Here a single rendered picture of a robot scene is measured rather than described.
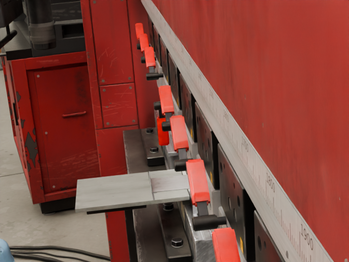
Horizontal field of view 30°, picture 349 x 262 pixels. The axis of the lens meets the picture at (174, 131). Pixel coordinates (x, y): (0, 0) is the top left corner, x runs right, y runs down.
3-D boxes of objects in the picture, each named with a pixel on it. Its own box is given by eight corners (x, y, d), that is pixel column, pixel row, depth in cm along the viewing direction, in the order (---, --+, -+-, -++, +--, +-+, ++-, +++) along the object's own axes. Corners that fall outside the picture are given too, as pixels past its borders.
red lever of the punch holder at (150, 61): (142, 46, 159) (146, 77, 154) (158, 44, 159) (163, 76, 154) (142, 50, 160) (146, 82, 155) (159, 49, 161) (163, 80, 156)
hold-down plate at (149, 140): (141, 136, 233) (141, 129, 232) (156, 135, 233) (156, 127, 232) (147, 167, 204) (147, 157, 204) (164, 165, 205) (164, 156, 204)
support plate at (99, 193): (77, 183, 165) (77, 179, 165) (180, 171, 167) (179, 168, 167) (75, 212, 148) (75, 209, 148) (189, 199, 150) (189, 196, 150)
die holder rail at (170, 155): (156, 131, 238) (153, 106, 235) (172, 129, 239) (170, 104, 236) (170, 182, 191) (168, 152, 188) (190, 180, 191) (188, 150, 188)
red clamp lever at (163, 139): (157, 144, 139) (152, 101, 136) (175, 142, 140) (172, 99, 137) (157, 147, 138) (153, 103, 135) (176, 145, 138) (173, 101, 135)
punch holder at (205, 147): (199, 199, 106) (192, 101, 100) (250, 193, 106) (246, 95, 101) (214, 242, 91) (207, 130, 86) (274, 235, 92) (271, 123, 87)
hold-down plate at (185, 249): (157, 212, 172) (156, 201, 171) (177, 210, 173) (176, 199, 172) (169, 269, 144) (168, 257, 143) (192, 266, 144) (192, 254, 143)
